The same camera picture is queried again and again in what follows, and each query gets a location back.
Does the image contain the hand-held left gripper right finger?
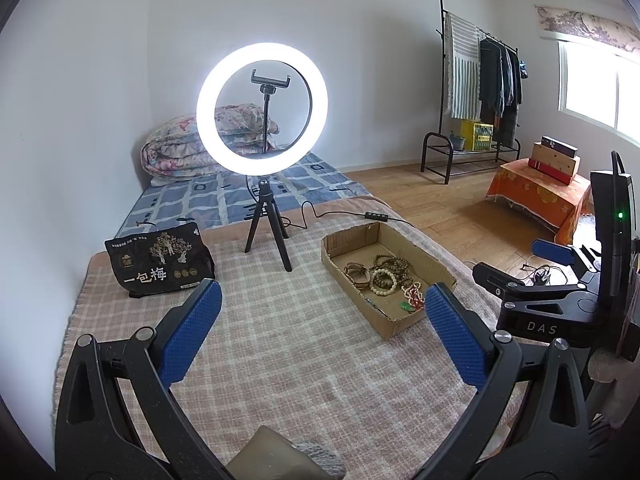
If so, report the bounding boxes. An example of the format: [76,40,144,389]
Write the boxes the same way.
[425,282,601,480]

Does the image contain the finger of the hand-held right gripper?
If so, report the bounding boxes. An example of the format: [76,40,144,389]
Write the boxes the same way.
[472,261,527,304]
[531,238,584,267]

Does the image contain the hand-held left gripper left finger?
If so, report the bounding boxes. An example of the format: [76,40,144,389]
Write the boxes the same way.
[54,279,236,480]

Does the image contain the red cord pendant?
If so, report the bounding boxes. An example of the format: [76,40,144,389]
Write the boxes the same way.
[400,282,427,314]

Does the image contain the brown wooden bead necklace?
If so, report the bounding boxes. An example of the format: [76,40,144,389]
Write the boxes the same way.
[372,255,412,281]

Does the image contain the shallow cardboard box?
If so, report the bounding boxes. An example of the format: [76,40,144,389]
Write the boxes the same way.
[320,221,458,341]

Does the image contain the person's right hand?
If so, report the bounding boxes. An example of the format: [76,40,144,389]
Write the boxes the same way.
[586,347,640,428]

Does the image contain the orange cloth covered table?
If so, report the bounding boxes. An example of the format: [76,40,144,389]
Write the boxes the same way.
[486,157,594,246]

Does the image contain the black printed bag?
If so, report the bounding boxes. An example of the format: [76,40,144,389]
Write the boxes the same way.
[104,221,217,299]

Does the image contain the dark flat box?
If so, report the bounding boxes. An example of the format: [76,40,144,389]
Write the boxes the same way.
[541,135,580,157]

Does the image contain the beige plaid blanket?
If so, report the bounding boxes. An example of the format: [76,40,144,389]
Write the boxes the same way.
[50,195,551,480]

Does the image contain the blue patterned bed sheet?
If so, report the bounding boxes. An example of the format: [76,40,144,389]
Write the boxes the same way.
[112,152,373,241]

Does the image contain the black tripod stand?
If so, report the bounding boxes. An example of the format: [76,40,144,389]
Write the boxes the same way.
[244,176,294,273]

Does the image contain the yellow box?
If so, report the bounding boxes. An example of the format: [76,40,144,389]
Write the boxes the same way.
[460,119,495,152]

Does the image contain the grey cloth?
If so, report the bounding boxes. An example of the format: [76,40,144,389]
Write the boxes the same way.
[225,425,347,480]

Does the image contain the white framed window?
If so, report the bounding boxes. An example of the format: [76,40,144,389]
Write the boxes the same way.
[557,40,640,137]

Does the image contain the black metal clothes rack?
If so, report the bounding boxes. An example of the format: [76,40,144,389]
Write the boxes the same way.
[420,0,524,186]

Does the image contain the folded floral quilt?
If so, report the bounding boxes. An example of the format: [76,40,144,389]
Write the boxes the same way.
[140,105,281,182]

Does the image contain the dark hanging clothes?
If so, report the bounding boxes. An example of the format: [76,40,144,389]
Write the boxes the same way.
[479,35,524,148]

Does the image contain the striped hanging cloth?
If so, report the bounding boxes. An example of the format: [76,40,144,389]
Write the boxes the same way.
[446,11,482,121]

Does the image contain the floral curtain valance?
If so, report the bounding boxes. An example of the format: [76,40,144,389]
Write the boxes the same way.
[534,4,640,56]

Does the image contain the tangled floor cables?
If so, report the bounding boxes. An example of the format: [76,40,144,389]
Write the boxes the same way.
[465,259,568,287]

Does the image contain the white pearl bead necklace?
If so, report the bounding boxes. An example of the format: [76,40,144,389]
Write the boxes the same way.
[370,268,401,296]

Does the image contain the brown strap wristwatch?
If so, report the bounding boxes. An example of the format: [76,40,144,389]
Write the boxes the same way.
[344,262,372,289]

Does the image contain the black ring light cable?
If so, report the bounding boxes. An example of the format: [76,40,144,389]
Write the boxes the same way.
[277,200,416,228]

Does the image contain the white ring light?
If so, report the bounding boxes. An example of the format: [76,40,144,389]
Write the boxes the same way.
[196,42,329,177]

